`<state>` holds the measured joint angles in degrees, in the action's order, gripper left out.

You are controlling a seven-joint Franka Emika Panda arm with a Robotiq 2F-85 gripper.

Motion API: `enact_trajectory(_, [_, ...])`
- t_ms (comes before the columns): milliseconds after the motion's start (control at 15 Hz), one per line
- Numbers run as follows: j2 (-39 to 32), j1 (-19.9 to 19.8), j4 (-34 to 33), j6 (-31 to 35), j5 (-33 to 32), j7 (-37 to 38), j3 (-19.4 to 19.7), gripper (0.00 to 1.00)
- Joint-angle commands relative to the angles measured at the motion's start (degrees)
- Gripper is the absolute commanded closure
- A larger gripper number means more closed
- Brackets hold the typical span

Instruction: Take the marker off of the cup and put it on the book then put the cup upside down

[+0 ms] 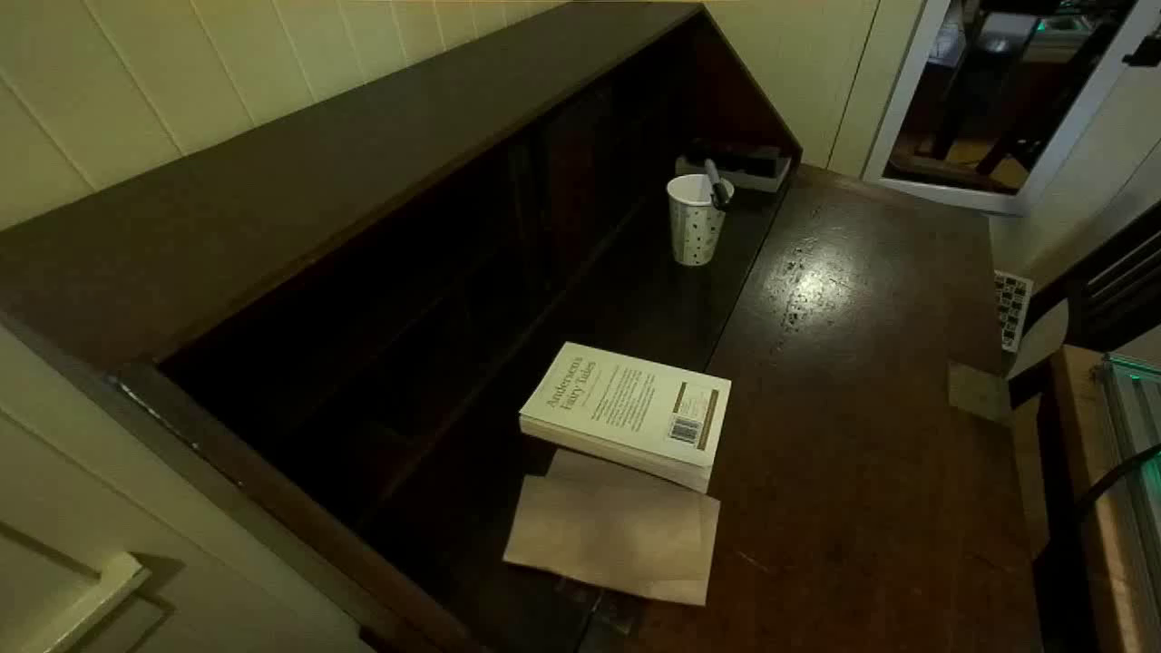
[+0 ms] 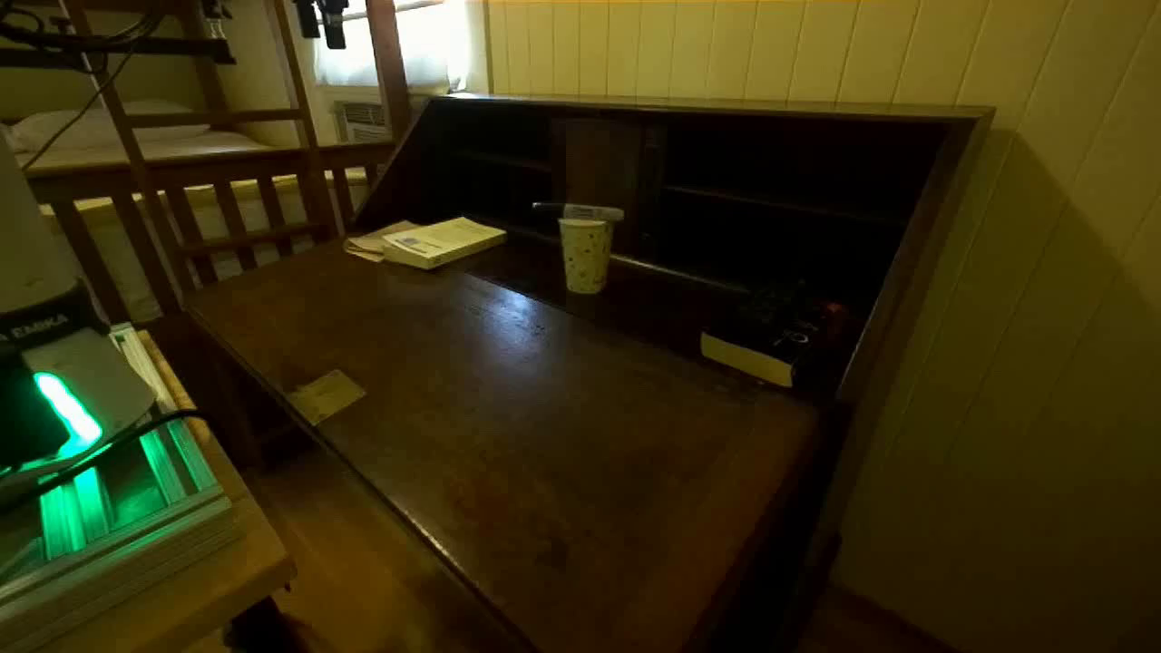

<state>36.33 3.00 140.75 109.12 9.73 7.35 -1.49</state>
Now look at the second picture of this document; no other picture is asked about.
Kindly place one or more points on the white dotted paper cup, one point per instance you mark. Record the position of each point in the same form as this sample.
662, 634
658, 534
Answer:
586, 250

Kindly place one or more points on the grey black-capped marker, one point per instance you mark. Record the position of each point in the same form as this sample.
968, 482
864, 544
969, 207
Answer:
591, 210

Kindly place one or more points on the white paperback book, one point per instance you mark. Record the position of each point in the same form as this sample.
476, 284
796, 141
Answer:
442, 239

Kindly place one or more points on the dark wooden secretary desk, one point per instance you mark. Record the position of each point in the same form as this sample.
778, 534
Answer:
572, 458

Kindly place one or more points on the black box with white label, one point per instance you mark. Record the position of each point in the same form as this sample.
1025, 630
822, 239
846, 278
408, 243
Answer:
784, 336

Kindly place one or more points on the small tan sticky note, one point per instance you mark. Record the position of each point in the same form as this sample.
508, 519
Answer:
329, 397

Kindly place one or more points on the light wooden side table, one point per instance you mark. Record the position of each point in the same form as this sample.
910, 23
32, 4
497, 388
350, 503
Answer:
170, 602

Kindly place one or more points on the green-lit electronics box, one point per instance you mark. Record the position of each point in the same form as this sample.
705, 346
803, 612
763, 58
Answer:
98, 464

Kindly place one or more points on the wooden bunk bed frame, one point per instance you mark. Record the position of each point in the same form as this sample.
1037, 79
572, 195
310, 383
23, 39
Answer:
197, 210

